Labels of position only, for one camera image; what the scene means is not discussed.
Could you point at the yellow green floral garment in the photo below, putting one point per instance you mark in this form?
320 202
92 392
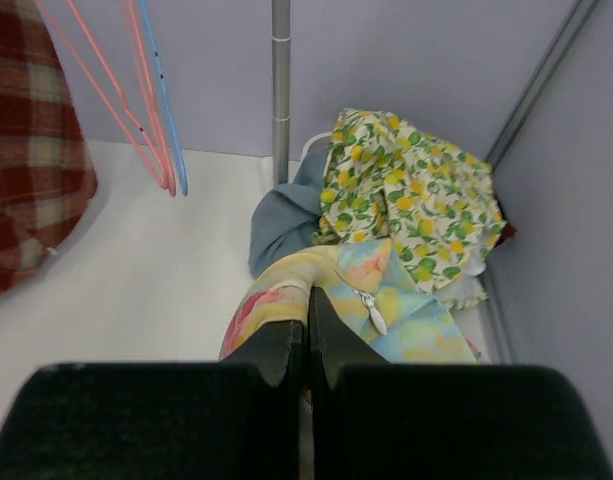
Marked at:
435 202

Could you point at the red beige checked garment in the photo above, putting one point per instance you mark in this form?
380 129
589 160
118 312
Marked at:
46 176

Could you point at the light blue denim garment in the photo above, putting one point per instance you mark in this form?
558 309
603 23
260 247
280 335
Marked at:
287 216

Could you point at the pastel tie-dye garment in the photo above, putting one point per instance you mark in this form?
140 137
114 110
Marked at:
370 291

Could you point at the white metal clothes rack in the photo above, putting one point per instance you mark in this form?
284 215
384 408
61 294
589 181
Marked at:
281 56

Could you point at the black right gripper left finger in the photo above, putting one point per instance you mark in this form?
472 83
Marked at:
234 419

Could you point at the red black plaid skirt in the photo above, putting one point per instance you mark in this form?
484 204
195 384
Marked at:
508 232

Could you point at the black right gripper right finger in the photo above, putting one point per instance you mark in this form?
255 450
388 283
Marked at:
377 420

